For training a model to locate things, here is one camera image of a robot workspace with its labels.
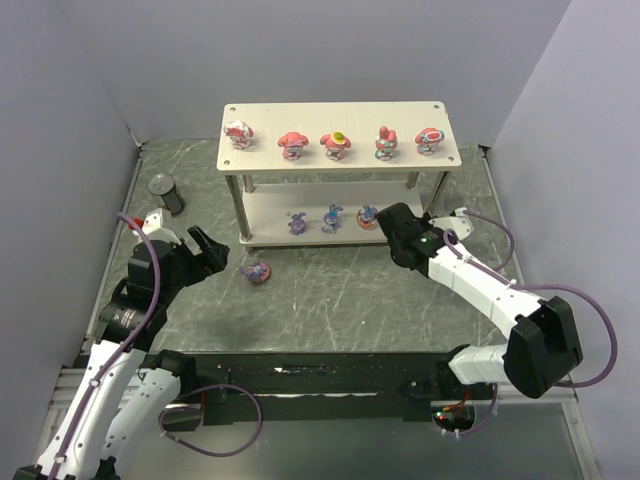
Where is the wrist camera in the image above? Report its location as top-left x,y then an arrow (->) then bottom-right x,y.
428,207 -> 474,241
133,208 -> 182,245

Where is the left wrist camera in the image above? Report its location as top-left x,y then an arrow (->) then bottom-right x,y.
133,208 -> 182,245

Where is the red bunny ear toy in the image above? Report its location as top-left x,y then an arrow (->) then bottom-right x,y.
375,126 -> 398,161

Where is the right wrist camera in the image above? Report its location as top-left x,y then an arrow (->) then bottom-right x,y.
428,207 -> 474,241

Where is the purple loop cable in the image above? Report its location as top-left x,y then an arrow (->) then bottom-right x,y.
158,384 -> 263,457

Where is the pink toy yellow hat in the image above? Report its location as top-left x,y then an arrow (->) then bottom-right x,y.
320,131 -> 351,161

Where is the pink white toy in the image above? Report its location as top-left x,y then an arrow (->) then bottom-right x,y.
223,120 -> 254,150

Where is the dark soda can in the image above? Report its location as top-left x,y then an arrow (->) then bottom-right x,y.
147,173 -> 185,215

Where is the white two-tier shelf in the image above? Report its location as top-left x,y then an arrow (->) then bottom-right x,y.
217,101 -> 462,250

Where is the pink blue goggles toy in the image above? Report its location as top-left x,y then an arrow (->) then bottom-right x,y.
414,127 -> 445,156

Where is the small electronics board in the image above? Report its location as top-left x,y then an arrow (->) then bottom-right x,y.
432,403 -> 476,432

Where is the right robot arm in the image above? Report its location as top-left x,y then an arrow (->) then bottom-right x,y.
376,203 -> 583,399

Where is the black front base bar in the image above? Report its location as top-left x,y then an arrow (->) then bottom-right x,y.
181,352 -> 492,426

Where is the orange base purple toy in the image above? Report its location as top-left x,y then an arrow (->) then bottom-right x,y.
356,205 -> 378,230

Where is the purple spotted toy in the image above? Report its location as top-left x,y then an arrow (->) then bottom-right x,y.
239,261 -> 271,283

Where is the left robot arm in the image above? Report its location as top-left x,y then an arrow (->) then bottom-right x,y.
14,226 -> 229,479

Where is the purple white toy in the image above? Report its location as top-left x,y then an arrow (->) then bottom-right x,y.
321,204 -> 343,234

